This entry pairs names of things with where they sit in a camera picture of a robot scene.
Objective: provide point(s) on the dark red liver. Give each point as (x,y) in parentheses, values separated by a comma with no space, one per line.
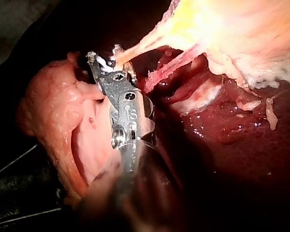
(231,157)

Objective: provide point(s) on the right arm instrument jaw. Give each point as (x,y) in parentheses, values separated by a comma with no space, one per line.
(130,73)
(97,72)

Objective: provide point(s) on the right arm instrument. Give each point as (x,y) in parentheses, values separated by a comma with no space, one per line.
(132,113)

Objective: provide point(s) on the white clip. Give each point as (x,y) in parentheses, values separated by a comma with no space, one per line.
(103,63)

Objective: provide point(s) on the pale fatty tissue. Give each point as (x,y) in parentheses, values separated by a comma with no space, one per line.
(55,104)
(271,116)
(249,104)
(202,95)

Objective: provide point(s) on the thin tube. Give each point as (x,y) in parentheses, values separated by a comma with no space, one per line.
(169,68)
(144,49)

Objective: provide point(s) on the gallbladder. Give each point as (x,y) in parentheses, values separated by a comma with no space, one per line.
(243,31)

